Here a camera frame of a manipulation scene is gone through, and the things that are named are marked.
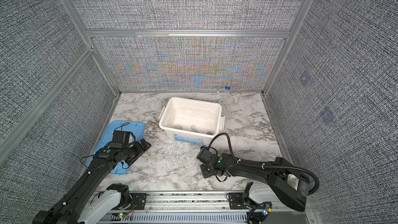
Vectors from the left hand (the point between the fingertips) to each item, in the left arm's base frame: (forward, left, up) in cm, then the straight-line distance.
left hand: (146, 149), depth 82 cm
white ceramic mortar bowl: (+17, -16, -6) cm, 24 cm away
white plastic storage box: (+21, -24, -5) cm, 32 cm away
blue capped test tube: (+37, -48, +4) cm, 61 cm away
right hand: (-9, -31, -8) cm, 33 cm away
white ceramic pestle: (+17, -26, -6) cm, 31 cm away
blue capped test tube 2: (+37, -50, +7) cm, 62 cm away
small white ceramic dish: (+10, -35, -3) cm, 37 cm away
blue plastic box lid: (+19, +11, -8) cm, 23 cm away
